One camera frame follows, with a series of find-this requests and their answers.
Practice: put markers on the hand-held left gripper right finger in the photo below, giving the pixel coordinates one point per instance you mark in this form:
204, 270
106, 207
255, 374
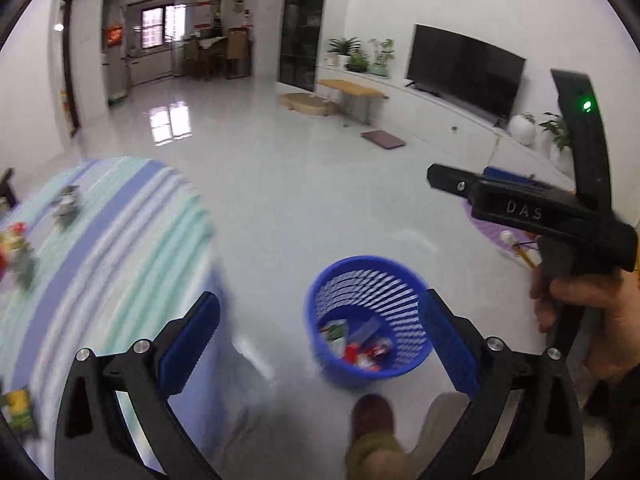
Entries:
447, 345

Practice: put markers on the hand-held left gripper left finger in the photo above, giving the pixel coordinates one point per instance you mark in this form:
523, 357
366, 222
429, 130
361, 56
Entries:
190, 345

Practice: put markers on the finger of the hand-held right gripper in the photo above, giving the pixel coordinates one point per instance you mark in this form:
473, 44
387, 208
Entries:
505, 172
452, 180

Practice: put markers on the snack wrappers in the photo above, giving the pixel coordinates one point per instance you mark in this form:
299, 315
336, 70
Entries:
372, 355

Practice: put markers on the red snack packet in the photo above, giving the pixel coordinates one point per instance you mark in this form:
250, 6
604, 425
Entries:
351, 352

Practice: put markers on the green white milk carton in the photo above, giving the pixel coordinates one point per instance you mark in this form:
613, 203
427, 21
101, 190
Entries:
337, 332

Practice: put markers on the blue plastic waste basket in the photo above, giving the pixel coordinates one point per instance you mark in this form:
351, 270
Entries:
340, 372

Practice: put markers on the yellow chip bag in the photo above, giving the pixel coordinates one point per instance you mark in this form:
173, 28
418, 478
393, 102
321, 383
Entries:
17, 407

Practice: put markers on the red white paper packet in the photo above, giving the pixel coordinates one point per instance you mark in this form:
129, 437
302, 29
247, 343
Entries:
10, 245

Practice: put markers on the person's right forearm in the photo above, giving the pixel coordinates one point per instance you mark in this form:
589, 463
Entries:
625, 420

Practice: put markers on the person's right hand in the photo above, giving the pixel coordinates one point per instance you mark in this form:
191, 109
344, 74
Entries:
610, 320

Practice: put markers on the plant in round white vase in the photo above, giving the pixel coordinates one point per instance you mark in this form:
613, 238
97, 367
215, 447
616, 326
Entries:
521, 130

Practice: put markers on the yellow stick with white ball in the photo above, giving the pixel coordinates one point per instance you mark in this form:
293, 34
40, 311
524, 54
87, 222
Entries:
522, 252

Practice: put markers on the white low television cabinet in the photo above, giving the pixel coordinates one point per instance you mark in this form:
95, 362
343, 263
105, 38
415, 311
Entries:
450, 120

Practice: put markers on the purple round mat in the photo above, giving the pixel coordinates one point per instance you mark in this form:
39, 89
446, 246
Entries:
492, 234

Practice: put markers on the large leafy potted plant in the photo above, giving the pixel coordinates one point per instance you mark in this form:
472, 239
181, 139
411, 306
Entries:
557, 135

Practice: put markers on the person's beige pant leg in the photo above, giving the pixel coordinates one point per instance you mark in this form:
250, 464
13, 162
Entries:
435, 420

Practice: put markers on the brown floor scale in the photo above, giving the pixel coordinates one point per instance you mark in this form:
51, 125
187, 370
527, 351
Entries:
382, 139

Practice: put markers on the person's brown slipper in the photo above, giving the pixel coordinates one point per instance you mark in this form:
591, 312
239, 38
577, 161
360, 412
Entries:
372, 415

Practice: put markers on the striped blue green tablecloth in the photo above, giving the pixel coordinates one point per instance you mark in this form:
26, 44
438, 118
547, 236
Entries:
125, 260

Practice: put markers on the black television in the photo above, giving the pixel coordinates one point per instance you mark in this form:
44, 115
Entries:
465, 70

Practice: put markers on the yellow wooden bench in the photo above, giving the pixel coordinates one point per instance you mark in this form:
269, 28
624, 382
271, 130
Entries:
350, 87

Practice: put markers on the bamboo plant green pot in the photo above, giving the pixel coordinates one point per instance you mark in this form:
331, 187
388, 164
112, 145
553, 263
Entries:
382, 57

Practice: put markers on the small leafy potted plant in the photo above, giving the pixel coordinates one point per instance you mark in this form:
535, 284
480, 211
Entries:
357, 62

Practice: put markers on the potted plant white pot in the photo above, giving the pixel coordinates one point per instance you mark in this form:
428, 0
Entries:
340, 50

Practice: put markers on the black glass cabinet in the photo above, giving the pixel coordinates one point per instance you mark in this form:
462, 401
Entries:
302, 25

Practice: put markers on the wooden dining chair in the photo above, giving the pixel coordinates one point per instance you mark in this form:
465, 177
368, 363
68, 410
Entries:
190, 57
237, 50

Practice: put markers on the dining table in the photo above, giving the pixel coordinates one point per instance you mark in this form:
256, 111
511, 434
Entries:
210, 52

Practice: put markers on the dark door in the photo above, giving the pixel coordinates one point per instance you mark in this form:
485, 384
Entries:
70, 60

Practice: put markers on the kitchen window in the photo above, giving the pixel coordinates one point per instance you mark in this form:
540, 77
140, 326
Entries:
162, 27

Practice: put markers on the red wall decoration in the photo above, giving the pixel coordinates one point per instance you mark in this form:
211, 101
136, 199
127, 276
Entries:
113, 34

